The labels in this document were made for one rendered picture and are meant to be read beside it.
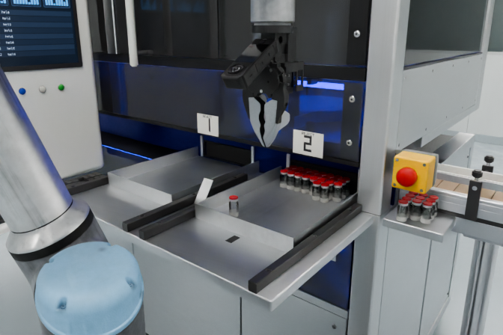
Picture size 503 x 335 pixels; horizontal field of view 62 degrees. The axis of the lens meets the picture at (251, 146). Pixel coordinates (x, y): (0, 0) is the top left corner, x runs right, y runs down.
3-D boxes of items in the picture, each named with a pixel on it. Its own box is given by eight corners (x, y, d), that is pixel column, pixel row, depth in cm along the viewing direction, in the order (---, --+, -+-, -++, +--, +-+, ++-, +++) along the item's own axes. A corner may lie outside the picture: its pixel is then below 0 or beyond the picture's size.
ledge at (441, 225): (403, 206, 105) (403, 199, 104) (458, 220, 97) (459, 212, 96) (382, 225, 94) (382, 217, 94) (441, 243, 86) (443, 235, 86)
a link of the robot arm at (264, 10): (278, -5, 65) (238, -2, 70) (278, 26, 66) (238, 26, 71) (303, -2, 70) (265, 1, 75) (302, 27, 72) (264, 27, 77)
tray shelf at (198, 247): (187, 158, 143) (187, 153, 143) (385, 211, 101) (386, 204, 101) (50, 202, 107) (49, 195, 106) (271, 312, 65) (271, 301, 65)
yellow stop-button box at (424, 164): (402, 178, 96) (405, 148, 94) (435, 185, 91) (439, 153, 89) (390, 188, 90) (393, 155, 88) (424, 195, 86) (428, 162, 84)
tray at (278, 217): (280, 177, 119) (280, 165, 118) (366, 199, 104) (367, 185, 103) (195, 217, 94) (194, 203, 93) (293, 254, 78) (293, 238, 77)
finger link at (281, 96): (288, 123, 72) (290, 72, 70) (283, 125, 71) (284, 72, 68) (266, 120, 75) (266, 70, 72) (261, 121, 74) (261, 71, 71)
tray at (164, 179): (197, 155, 140) (197, 146, 139) (259, 171, 124) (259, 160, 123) (108, 184, 114) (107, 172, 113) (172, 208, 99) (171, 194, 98)
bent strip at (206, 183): (205, 200, 104) (204, 177, 102) (214, 203, 102) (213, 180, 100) (161, 219, 93) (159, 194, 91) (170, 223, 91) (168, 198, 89)
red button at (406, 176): (400, 180, 89) (401, 163, 88) (418, 185, 87) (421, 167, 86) (393, 185, 87) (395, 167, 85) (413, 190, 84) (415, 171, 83)
